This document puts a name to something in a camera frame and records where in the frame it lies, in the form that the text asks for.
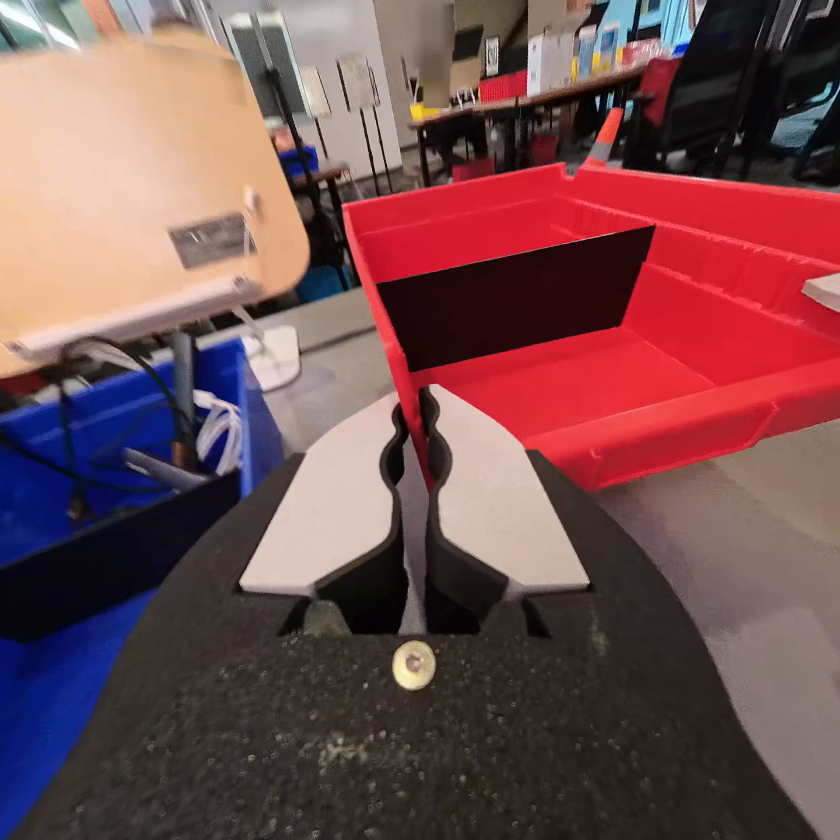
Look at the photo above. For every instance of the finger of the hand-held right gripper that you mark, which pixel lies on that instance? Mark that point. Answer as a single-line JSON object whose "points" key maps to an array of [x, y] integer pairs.
{"points": [[828, 290]]}

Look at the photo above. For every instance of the orange traffic cone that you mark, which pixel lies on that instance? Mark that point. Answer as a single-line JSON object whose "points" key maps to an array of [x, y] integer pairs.
{"points": [[607, 141]]}

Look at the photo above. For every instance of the red fabric bag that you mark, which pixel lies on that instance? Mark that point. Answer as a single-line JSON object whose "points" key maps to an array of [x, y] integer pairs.
{"points": [[474, 169]]}

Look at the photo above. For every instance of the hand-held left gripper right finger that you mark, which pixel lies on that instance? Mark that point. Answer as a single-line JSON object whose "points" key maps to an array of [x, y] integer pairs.
{"points": [[505, 518]]}

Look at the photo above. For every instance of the black office chair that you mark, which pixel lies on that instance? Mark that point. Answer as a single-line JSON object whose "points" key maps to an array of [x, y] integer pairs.
{"points": [[800, 65], [689, 105]]}

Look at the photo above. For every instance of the long wooden table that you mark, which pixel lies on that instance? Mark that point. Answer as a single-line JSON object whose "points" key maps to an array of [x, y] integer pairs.
{"points": [[558, 85]]}

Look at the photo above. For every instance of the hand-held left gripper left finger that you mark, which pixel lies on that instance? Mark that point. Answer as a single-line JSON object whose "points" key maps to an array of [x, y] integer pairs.
{"points": [[328, 518]]}

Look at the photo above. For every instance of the wooden board stand white base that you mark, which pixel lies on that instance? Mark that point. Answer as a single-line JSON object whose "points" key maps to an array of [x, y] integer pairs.
{"points": [[131, 164]]}

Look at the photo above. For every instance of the black bin divider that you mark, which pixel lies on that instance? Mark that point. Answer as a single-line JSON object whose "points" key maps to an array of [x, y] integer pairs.
{"points": [[98, 571], [512, 295]]}

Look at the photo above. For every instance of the blue plastic bin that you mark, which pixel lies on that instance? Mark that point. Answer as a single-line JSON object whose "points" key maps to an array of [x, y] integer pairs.
{"points": [[39, 689]]}

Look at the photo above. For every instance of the red plastic bin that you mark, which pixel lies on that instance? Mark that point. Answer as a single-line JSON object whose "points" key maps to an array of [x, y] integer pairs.
{"points": [[590, 394]]}

